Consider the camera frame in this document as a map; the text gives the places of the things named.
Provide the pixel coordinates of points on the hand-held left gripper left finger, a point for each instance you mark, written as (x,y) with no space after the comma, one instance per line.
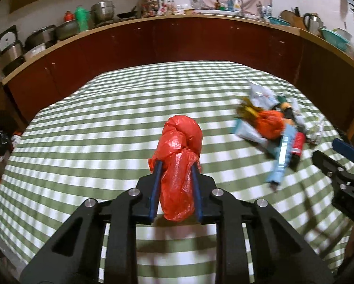
(154,195)

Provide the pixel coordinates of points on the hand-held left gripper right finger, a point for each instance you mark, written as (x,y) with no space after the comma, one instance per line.
(196,192)

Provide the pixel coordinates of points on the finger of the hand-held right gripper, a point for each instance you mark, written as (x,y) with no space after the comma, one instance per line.
(345,150)
(328,163)

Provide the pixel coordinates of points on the red plastic bag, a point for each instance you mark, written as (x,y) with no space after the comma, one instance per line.
(177,153)

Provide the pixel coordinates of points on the orange plastic bag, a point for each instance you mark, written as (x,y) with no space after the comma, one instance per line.
(268,124)

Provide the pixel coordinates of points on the red can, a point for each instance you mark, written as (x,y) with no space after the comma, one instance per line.
(297,145)

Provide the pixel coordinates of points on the long light blue packet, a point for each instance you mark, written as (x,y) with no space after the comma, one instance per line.
(280,162)

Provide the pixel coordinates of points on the black bottle with orange band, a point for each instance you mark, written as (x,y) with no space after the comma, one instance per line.
(289,114)

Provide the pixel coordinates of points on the light blue tube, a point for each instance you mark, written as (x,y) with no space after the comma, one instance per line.
(248,131)

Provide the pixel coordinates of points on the yellow banana peel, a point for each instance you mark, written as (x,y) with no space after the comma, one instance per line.
(248,111)

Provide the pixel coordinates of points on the white crumpled wrapper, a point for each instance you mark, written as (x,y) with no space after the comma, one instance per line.
(260,93)

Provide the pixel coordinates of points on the green checked tablecloth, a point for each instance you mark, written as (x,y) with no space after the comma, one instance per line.
(106,109)

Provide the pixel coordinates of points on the large teal basin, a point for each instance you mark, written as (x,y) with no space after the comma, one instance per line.
(334,40)

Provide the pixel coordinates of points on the white bowl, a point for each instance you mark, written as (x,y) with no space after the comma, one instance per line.
(344,33)

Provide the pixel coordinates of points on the steel kettle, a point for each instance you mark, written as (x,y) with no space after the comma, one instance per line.
(313,23)

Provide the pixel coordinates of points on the small teal basin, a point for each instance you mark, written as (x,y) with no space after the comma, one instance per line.
(279,21)

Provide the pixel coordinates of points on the wooden cutting board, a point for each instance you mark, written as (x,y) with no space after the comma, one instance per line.
(289,16)

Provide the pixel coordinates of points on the dark red counter cabinet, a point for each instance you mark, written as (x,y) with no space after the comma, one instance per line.
(194,41)

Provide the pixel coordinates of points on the black wok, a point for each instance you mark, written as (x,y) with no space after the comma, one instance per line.
(126,14)

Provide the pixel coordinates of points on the blue and white jug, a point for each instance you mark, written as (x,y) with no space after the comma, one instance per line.
(234,3)

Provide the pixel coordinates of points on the steel basin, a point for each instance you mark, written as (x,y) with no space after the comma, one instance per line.
(66,29)

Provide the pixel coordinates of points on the row of condiment bottles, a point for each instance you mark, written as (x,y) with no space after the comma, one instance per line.
(159,7)

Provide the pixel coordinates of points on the brown glass bottle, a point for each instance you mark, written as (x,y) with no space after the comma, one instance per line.
(217,4)

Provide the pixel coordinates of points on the green thermos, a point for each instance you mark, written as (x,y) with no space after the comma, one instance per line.
(82,19)

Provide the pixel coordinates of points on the large steel stockpot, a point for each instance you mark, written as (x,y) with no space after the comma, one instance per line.
(103,11)

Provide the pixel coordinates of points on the lidded steel pot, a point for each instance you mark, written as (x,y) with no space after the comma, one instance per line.
(40,37)

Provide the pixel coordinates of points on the red thermos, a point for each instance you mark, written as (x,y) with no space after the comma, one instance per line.
(68,16)

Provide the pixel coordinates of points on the steel rice cooker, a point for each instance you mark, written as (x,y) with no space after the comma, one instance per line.
(11,50)

